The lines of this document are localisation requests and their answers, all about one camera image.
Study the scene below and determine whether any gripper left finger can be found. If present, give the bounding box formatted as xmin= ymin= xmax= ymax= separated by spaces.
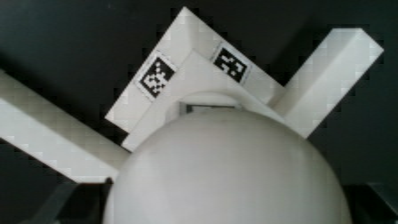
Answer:
xmin=19 ymin=178 xmax=113 ymax=224

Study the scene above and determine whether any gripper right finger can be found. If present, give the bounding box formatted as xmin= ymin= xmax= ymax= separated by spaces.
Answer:
xmin=342 ymin=182 xmax=398 ymax=224

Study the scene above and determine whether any white lamp bulb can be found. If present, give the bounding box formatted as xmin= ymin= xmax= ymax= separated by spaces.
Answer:
xmin=103 ymin=109 xmax=351 ymax=224

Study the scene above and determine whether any white lamp base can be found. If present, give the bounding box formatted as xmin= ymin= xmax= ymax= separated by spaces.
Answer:
xmin=103 ymin=6 xmax=287 ymax=153

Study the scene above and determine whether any white front fence wall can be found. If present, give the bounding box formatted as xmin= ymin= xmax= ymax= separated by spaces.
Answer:
xmin=0 ymin=70 xmax=129 ymax=183

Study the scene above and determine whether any white fence wall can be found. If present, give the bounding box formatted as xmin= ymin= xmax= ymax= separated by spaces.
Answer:
xmin=273 ymin=28 xmax=383 ymax=138
xmin=0 ymin=70 xmax=129 ymax=183

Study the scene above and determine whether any white right fence wall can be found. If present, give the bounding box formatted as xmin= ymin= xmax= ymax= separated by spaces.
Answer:
xmin=273 ymin=28 xmax=383 ymax=138

